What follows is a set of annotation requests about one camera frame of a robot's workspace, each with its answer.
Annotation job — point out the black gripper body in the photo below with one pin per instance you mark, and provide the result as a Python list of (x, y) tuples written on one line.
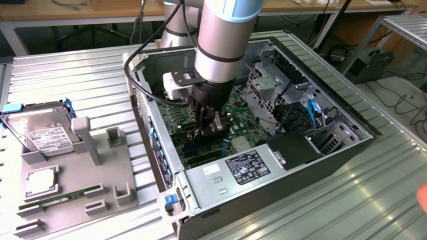
[(211, 95)]

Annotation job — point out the graphics card with metal bracket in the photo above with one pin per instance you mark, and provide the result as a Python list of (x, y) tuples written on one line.
[(213, 139)]

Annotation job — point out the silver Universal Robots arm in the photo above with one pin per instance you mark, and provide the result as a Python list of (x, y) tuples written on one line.
[(223, 37)]

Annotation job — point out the person hand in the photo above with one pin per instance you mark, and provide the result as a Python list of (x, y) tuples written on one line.
[(423, 197)]

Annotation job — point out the green motherboard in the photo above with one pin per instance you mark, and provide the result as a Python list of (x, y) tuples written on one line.
[(243, 115)]

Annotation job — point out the blue expansion slot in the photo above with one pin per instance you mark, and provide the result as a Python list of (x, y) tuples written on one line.
[(189, 149)]

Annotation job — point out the silver chipset heatsink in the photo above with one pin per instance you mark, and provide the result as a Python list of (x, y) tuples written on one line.
[(243, 145)]

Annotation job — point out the perforated metal disk bay cage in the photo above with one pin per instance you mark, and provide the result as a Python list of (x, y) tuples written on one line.
[(263, 110)]

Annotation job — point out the grey power supply unit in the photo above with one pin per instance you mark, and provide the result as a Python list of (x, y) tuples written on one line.
[(213, 185)]

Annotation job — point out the blue case latch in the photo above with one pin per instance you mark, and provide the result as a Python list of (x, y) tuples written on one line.
[(169, 200)]

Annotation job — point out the open black PC case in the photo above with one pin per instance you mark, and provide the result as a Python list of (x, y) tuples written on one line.
[(333, 160)]

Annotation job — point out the black chair base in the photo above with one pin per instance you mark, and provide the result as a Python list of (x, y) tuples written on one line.
[(93, 35)]

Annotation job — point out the grey plastic parts rack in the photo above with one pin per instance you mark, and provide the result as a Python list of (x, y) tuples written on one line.
[(76, 175)]

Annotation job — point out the silver hard disk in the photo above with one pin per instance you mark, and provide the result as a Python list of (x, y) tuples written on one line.
[(42, 127)]

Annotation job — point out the black slanted stand pole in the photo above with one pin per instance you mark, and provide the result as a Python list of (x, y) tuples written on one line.
[(335, 22)]

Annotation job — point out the green RAM stick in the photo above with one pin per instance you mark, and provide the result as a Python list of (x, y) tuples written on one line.
[(76, 193)]

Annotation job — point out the grey and black equipment box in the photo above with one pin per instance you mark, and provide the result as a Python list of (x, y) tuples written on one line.
[(369, 65)]

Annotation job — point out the white boxes on desk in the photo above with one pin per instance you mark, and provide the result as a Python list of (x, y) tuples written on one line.
[(321, 1)]

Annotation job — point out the silver CPU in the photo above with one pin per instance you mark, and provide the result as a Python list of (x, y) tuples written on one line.
[(40, 182)]

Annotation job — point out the hard disk drive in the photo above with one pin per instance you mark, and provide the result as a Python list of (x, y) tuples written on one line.
[(10, 109)]

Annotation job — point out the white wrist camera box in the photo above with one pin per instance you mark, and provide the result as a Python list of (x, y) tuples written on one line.
[(173, 87)]

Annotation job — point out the aluminium slat frame table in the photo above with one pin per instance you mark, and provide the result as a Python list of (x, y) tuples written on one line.
[(407, 27)]

